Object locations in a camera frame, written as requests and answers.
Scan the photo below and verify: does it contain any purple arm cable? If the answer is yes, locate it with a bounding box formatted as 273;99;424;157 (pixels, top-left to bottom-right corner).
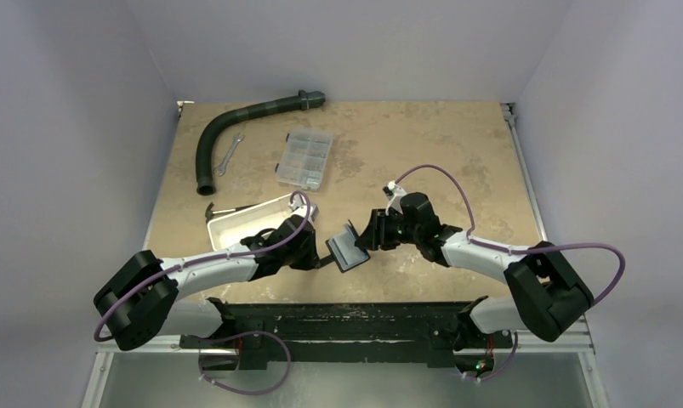
93;190;313;343
394;164;628;308

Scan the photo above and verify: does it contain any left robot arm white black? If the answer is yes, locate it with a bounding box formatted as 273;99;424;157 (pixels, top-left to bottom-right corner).
93;214;320;351

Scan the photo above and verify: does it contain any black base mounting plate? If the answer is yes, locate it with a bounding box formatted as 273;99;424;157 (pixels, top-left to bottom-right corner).
180;300;513;370

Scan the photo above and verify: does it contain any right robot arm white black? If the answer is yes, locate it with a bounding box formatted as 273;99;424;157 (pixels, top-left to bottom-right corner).
355;192;594;349

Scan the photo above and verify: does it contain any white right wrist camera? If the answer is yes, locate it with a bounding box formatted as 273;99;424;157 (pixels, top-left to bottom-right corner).
382;180;407;215

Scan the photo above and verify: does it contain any black leather card holder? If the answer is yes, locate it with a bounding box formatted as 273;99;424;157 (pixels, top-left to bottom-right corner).
318;220;370;273

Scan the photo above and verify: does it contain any silver wrench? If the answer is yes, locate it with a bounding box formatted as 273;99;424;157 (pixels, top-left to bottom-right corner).
214;133;245;177

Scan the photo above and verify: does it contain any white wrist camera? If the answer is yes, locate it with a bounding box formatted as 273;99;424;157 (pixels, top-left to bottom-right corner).
289;197;319;225
382;180;407;215

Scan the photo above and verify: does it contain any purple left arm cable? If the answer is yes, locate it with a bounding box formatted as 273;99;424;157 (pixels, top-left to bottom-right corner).
93;190;313;343

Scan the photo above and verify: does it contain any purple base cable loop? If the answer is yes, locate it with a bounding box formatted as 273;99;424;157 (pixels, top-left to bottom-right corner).
197;329;293;396

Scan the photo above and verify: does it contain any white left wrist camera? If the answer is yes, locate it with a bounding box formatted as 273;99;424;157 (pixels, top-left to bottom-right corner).
289;197;319;225

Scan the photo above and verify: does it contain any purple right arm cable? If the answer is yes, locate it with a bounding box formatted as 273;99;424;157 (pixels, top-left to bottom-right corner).
394;164;628;308

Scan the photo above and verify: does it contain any black corrugated hose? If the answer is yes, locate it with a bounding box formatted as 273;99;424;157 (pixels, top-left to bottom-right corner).
195;89;327;197

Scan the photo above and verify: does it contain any white rectangular tray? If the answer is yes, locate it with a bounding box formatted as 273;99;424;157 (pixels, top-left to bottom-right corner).
206;195;292;251

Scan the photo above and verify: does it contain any small black hammer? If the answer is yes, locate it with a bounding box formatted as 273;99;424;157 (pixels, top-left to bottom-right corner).
204;202;255;223

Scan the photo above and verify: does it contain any clear plastic screw box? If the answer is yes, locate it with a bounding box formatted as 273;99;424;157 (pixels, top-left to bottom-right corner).
275;127;334;191

